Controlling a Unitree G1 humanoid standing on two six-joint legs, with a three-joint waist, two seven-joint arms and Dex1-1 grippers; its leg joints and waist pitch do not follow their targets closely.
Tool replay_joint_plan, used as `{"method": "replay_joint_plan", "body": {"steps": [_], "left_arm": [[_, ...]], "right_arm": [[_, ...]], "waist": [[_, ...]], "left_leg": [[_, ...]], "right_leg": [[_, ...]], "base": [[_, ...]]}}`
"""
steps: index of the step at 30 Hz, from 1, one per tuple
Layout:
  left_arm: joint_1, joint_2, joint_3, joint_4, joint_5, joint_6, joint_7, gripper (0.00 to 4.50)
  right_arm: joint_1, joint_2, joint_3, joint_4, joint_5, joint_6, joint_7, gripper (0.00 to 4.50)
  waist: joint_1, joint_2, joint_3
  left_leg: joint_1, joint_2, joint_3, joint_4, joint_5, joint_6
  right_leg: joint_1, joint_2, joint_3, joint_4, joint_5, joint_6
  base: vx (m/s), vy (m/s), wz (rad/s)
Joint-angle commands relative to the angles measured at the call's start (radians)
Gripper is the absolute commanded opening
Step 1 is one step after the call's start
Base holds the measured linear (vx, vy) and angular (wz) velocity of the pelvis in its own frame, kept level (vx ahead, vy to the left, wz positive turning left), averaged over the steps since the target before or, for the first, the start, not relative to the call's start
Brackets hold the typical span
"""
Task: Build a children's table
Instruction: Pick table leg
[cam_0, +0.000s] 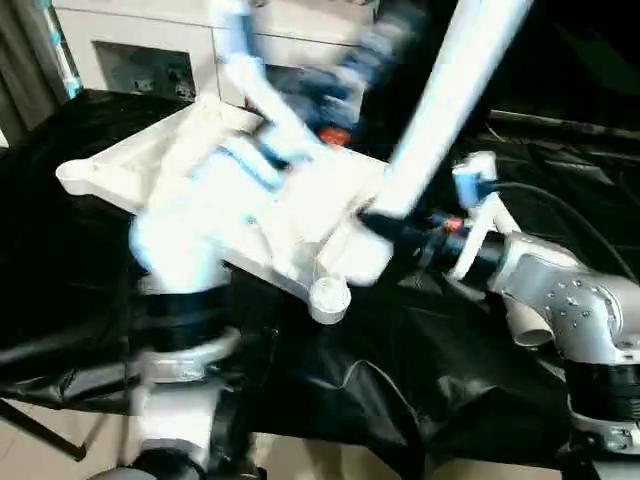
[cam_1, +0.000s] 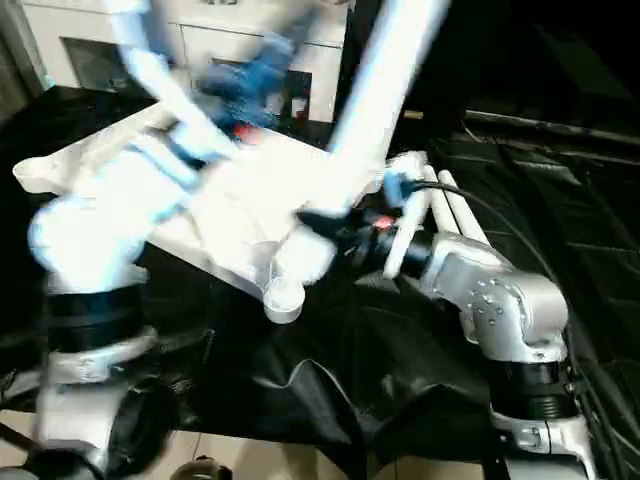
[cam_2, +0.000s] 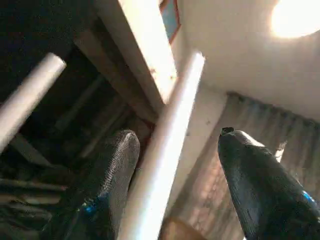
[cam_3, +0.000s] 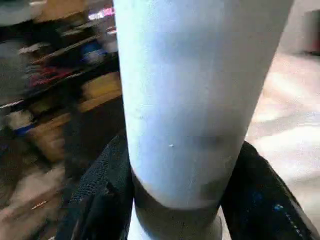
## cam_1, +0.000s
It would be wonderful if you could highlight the black work mat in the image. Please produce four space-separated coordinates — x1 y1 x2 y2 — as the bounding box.
0 85 640 466

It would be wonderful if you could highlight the black metal rail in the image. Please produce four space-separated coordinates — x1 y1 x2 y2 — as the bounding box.
465 110 640 143

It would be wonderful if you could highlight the white table top frame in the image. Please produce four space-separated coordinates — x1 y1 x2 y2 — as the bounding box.
12 118 403 327

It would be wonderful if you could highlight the white plastic table leg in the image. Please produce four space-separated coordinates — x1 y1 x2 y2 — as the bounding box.
436 170 495 247
420 168 469 251
285 0 453 286

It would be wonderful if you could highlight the white glass-door cabinet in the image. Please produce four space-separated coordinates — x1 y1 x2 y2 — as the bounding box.
20 0 351 123

